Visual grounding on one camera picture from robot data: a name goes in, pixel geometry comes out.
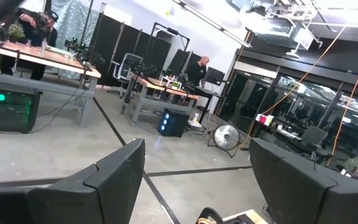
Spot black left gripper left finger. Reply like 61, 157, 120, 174
0, 138, 146, 224

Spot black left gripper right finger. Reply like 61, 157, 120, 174
249, 138, 358, 224

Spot grey office chair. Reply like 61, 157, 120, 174
299, 125, 334, 162
108, 52, 144, 97

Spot pink and green boxes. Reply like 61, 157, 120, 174
255, 113, 275, 127

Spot black clamp hook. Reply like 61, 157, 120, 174
196, 207, 225, 224

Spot round floor fan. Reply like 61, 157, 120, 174
206, 122, 242, 159

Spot computer tower with blue lights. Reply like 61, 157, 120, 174
157, 108, 191, 138

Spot computer tower with green light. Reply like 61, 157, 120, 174
0, 86, 42, 134

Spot wooden work table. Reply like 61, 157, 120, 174
120, 73, 200, 123
0, 37, 102, 129

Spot dark computer monitor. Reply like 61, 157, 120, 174
203, 66, 227, 87

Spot black partition panel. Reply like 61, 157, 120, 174
90, 12, 172, 88

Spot person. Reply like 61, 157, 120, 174
0, 9, 59, 81
184, 55, 211, 88

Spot orange hanging cable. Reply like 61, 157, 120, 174
326, 45, 358, 167
239, 26, 347, 150

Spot black metal gantry frame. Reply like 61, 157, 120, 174
149, 21, 191, 54

